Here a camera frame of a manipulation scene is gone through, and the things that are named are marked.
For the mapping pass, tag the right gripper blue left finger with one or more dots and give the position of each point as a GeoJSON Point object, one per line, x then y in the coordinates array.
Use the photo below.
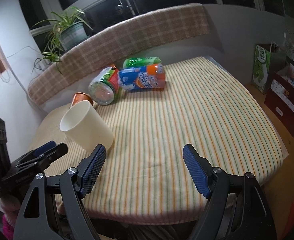
{"type": "Point", "coordinates": [38, 217]}

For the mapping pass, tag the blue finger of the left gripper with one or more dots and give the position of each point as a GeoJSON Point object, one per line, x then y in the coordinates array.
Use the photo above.
{"type": "Point", "coordinates": [39, 159]}

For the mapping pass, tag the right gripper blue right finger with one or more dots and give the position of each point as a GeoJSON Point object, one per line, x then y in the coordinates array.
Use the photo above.
{"type": "Point", "coordinates": [250, 218]}

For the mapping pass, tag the white plastic cup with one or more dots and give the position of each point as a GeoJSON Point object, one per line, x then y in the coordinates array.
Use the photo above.
{"type": "Point", "coordinates": [83, 125]}

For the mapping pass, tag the orange paper cup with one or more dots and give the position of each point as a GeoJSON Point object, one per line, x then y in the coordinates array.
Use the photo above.
{"type": "Point", "coordinates": [81, 96]}

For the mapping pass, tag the clear cup with colourful label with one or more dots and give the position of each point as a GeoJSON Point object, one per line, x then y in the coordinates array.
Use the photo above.
{"type": "Point", "coordinates": [104, 88]}

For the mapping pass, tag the green patterned cup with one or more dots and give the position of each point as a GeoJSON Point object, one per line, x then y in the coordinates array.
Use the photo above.
{"type": "Point", "coordinates": [140, 62]}

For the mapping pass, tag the blue orange Arctic Ocean cup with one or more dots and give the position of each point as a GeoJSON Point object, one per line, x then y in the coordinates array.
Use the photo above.
{"type": "Point", "coordinates": [145, 77]}

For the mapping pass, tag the brown plaid blanket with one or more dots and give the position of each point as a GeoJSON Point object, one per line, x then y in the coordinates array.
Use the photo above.
{"type": "Point", "coordinates": [117, 42]}

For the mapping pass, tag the dark red cardboard box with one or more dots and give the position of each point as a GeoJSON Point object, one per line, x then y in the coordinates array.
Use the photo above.
{"type": "Point", "coordinates": [280, 96]}

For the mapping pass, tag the potted spider plant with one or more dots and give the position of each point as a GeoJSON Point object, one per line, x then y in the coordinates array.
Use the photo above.
{"type": "Point", "coordinates": [68, 29]}

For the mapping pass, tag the green white paper bag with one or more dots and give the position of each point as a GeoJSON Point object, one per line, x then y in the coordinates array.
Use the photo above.
{"type": "Point", "coordinates": [262, 64]}

